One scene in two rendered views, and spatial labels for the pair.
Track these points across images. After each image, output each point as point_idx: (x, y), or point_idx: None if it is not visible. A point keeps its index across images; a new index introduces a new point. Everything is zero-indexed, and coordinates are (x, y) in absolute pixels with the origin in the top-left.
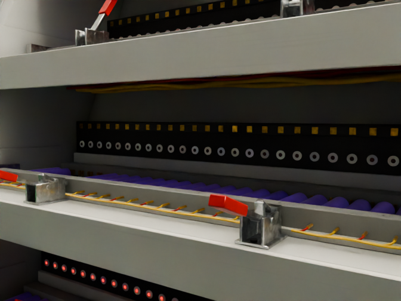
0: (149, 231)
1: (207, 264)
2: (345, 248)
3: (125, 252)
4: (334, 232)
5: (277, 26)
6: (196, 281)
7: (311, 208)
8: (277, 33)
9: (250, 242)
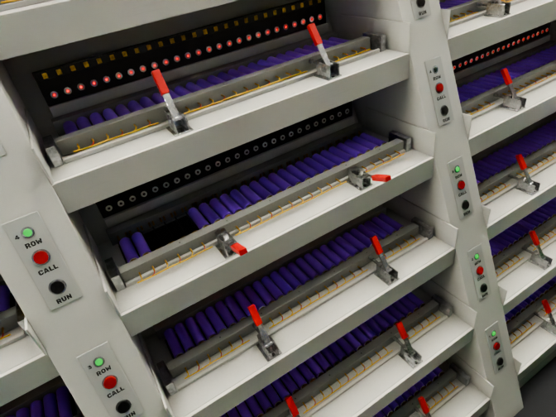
0: (328, 211)
1: (356, 205)
2: (378, 168)
3: (316, 229)
4: (375, 165)
5: (334, 84)
6: (352, 214)
7: (361, 160)
8: (334, 88)
9: (365, 186)
